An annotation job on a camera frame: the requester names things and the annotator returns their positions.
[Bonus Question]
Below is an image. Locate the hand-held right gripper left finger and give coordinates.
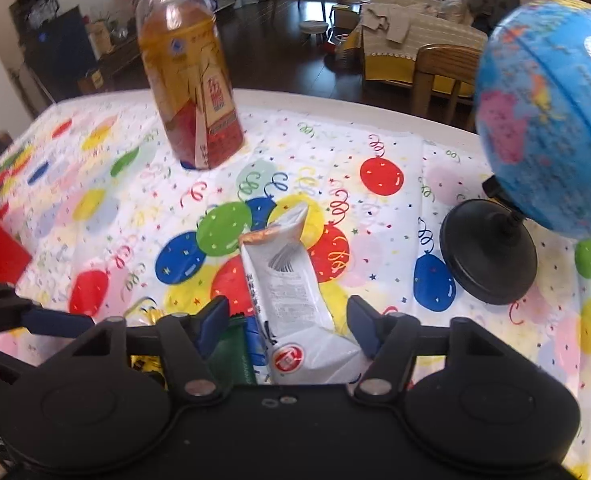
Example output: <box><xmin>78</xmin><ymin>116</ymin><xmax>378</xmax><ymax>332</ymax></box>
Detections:
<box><xmin>73</xmin><ymin>295</ymin><xmax>231</xmax><ymax>403</ymax></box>

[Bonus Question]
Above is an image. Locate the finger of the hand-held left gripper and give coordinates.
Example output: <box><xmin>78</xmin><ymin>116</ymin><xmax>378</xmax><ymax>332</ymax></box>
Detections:
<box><xmin>0</xmin><ymin>280</ymin><xmax>96</xmax><ymax>337</ymax></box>

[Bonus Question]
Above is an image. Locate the white snack packet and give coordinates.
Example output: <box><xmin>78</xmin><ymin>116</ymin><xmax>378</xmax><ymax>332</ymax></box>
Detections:
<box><xmin>238</xmin><ymin>205</ymin><xmax>371</xmax><ymax>386</ymax></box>

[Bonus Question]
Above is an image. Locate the green snack packet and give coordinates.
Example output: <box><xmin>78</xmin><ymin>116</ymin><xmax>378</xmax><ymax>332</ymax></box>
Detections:
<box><xmin>216</xmin><ymin>315</ymin><xmax>259</xmax><ymax>386</ymax></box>

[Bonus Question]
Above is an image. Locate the brown paper bag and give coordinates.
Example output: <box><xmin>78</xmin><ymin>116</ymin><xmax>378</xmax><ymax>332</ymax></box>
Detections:
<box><xmin>78</xmin><ymin>67</ymin><xmax>106</xmax><ymax>93</ymax></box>

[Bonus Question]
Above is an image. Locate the balloon print tablecloth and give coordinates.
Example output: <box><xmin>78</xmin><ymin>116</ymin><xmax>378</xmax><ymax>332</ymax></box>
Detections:
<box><xmin>0</xmin><ymin>87</ymin><xmax>591</xmax><ymax>480</ymax></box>

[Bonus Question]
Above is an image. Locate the black cabinet with dispenser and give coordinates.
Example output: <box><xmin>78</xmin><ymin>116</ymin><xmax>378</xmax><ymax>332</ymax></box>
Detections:
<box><xmin>10</xmin><ymin>0</ymin><xmax>101</xmax><ymax>96</ymax></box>

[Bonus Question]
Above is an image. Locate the beige garment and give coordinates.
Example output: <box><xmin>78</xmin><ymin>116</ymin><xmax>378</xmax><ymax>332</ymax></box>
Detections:
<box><xmin>363</xmin><ymin>2</ymin><xmax>416</xmax><ymax>43</ymax></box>

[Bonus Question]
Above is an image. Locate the tea bottle with red label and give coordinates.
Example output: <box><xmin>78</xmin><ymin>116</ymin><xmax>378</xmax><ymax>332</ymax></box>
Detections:
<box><xmin>136</xmin><ymin>0</ymin><xmax>246</xmax><ymax>171</ymax></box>

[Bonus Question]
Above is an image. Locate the small round stool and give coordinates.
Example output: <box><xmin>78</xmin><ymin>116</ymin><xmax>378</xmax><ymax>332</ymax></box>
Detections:
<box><xmin>298</xmin><ymin>20</ymin><xmax>329</xmax><ymax>43</ymax></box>

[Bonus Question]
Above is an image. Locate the white cabinet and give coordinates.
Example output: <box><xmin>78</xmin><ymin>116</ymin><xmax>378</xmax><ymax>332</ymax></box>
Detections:
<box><xmin>0</xmin><ymin>52</ymin><xmax>34</xmax><ymax>143</ymax></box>

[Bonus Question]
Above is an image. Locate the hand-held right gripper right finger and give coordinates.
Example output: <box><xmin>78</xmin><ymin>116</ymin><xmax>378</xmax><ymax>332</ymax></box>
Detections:
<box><xmin>346</xmin><ymin>295</ymin><xmax>501</xmax><ymax>406</ymax></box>

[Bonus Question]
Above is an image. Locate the sofa with yellow cover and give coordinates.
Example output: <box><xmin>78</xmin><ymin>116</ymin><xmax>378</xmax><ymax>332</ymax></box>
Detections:
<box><xmin>335</xmin><ymin>0</ymin><xmax>491</xmax><ymax>96</ymax></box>

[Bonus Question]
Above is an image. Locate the wooden chair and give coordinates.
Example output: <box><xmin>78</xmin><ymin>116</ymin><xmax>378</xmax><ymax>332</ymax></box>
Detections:
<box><xmin>409</xmin><ymin>42</ymin><xmax>486</xmax><ymax>121</ymax></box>

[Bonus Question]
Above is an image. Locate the blue desk globe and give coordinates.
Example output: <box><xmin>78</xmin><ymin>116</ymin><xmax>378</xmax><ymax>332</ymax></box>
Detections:
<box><xmin>439</xmin><ymin>0</ymin><xmax>591</xmax><ymax>306</ymax></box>

